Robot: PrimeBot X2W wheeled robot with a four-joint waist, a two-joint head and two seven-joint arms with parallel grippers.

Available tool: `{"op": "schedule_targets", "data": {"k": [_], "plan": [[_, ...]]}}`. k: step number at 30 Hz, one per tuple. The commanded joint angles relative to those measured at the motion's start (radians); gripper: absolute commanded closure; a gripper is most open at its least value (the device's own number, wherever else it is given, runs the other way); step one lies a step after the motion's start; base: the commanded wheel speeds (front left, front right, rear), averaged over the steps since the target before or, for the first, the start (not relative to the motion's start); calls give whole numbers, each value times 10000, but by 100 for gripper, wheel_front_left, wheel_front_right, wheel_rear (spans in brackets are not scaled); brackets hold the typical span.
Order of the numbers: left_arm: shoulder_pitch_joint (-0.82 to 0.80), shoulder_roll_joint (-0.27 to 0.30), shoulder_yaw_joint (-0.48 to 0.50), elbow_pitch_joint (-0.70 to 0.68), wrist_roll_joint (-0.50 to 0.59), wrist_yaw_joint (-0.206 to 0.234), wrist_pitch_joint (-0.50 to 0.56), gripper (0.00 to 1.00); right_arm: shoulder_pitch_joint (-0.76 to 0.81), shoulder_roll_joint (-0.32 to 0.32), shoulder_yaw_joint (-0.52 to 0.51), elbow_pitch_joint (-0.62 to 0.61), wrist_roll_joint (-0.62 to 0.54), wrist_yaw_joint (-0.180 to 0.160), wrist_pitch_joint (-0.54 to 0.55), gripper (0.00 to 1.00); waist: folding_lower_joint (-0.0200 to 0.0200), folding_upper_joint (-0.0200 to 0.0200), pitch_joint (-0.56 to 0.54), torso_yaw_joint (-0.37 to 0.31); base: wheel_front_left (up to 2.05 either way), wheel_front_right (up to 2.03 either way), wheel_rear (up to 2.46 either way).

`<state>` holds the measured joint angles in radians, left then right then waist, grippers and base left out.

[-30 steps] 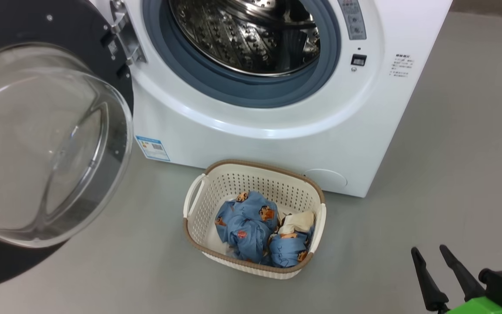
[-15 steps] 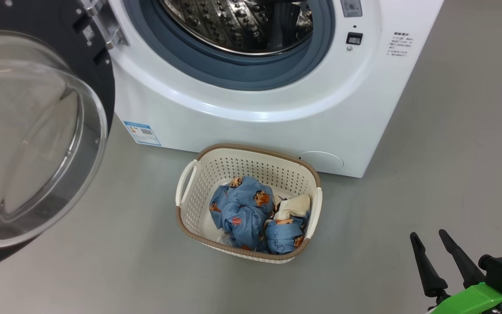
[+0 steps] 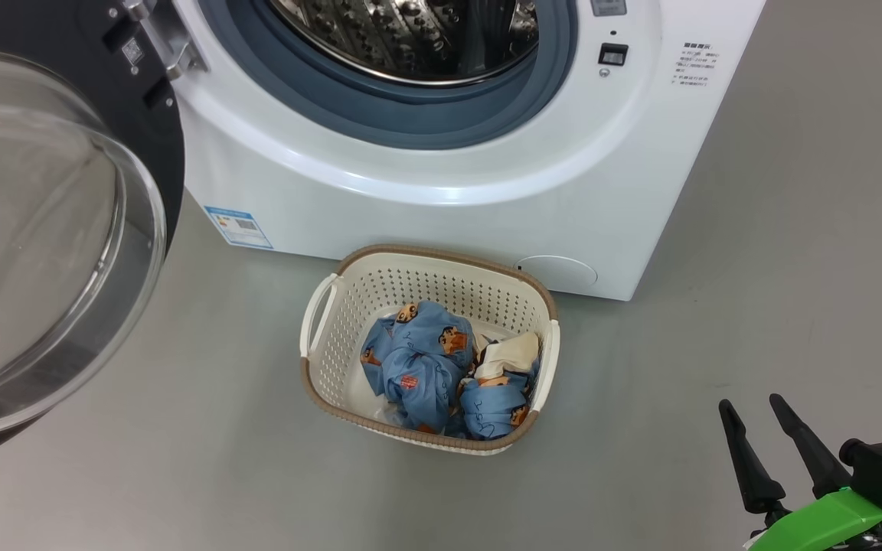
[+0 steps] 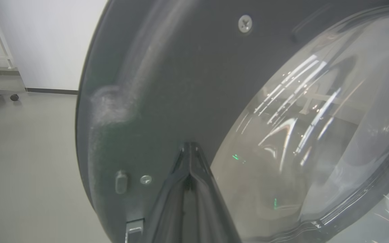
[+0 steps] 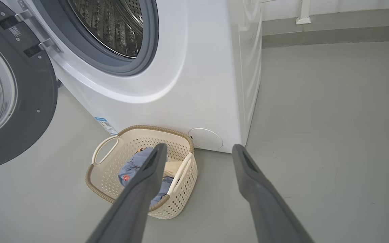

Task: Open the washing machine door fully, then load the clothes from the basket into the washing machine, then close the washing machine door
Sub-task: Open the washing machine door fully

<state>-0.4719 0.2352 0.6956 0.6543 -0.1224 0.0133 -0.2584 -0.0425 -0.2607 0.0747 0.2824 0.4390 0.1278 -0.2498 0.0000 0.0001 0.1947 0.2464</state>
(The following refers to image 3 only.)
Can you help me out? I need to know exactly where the metal door hinge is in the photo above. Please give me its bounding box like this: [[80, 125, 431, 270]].
[[123, 0, 208, 81]]

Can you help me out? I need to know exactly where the black round glass washer door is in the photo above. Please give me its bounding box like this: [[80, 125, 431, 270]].
[[0, 0, 185, 469]]

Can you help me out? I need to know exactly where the cream perforated laundry basket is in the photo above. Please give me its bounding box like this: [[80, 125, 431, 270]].
[[299, 243, 562, 457]]

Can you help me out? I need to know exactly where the white front-load washing machine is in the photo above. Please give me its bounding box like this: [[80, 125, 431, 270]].
[[169, 0, 767, 302]]

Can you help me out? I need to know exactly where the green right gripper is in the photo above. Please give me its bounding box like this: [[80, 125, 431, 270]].
[[718, 393, 882, 551]]

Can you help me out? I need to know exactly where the blue energy label sticker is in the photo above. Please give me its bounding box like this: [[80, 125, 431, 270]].
[[204, 205, 273, 250]]

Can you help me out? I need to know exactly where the blue cartoon print garment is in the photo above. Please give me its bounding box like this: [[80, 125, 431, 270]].
[[361, 301, 475, 433]]

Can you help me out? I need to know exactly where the stainless steel washing machine drum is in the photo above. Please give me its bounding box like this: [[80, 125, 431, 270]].
[[266, 0, 540, 86]]

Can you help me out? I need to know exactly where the round white filter cover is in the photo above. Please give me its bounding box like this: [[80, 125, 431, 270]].
[[516, 255, 599, 292]]

